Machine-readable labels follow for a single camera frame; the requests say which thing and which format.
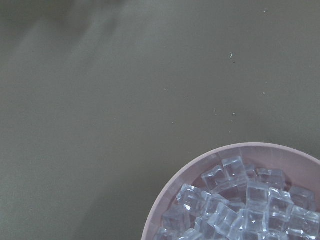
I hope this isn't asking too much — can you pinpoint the pile of clear ice cubes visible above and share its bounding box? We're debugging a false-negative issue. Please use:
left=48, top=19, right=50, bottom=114
left=154, top=156, right=320, bottom=240

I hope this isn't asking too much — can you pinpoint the pink bowl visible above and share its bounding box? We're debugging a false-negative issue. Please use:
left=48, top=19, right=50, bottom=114
left=141, top=142, right=320, bottom=240

